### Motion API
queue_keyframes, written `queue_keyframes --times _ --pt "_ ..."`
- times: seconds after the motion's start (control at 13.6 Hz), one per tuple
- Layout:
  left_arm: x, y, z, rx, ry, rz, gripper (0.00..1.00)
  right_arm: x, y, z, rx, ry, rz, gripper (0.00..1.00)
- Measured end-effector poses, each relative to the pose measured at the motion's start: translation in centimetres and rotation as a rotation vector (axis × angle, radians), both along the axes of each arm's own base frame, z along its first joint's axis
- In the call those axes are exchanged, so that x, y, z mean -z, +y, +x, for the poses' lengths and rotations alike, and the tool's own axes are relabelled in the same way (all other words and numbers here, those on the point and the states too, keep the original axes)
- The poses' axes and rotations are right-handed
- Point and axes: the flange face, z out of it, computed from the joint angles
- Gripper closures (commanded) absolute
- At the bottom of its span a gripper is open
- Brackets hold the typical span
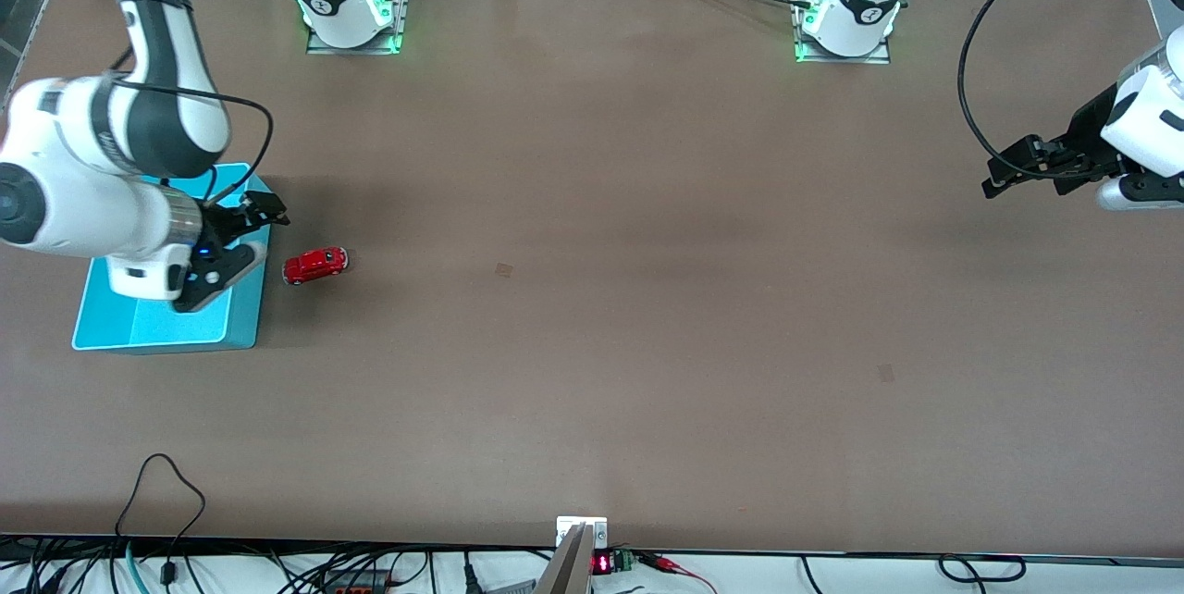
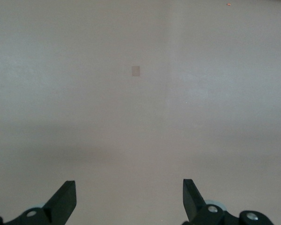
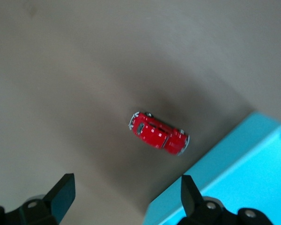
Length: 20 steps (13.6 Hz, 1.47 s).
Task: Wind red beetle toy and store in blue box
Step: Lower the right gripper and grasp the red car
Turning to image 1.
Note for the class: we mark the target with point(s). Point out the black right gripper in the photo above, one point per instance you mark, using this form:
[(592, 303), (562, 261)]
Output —
[(218, 222)]

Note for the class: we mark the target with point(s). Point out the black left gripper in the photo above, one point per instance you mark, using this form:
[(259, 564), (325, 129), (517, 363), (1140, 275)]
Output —
[(1089, 133)]

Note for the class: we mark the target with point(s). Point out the red beetle toy car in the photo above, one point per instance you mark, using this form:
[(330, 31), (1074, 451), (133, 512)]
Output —
[(314, 266)]

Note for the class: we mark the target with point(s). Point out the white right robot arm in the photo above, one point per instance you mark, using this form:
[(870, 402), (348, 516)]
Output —
[(74, 131)]

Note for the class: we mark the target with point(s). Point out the blue plastic box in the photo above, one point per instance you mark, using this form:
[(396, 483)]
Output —
[(166, 326)]

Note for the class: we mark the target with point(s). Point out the orange power strip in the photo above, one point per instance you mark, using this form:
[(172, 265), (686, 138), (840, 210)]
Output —
[(356, 583)]

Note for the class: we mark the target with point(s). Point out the red digit display module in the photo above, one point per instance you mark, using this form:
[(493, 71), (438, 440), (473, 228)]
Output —
[(603, 564)]

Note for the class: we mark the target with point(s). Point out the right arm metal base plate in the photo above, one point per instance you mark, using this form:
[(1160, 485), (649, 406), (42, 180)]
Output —
[(356, 50)]

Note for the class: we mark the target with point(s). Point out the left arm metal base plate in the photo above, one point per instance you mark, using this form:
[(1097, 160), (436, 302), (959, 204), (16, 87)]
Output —
[(846, 59)]

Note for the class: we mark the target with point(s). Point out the aluminium frame rail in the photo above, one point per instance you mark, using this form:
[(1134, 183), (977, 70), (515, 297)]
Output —
[(28, 20)]

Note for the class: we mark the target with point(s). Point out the silver mounting bracket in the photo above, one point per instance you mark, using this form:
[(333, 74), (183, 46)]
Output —
[(566, 525)]

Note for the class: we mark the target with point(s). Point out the grey camera mount arm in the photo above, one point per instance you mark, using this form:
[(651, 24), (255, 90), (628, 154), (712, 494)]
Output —
[(569, 571)]

